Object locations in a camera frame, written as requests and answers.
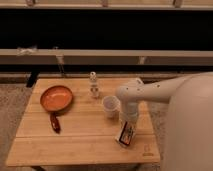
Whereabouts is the white sponge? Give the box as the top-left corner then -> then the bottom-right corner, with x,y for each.
115,133 -> 131,147

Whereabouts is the grey metal rail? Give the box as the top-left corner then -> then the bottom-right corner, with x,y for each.
0,48 -> 213,66

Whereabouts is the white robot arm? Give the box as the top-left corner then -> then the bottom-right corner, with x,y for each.
116,72 -> 213,171

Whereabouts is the clear plastic cup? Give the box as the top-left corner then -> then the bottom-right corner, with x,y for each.
102,96 -> 120,118

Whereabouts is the orange frying pan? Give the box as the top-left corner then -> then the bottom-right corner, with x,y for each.
40,85 -> 73,134

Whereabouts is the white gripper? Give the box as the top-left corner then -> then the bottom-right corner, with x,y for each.
119,102 -> 139,125

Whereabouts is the wooden table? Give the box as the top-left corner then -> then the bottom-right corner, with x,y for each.
6,78 -> 160,166

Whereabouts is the small clear bottle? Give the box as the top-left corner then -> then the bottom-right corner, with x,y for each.
89,72 -> 99,98

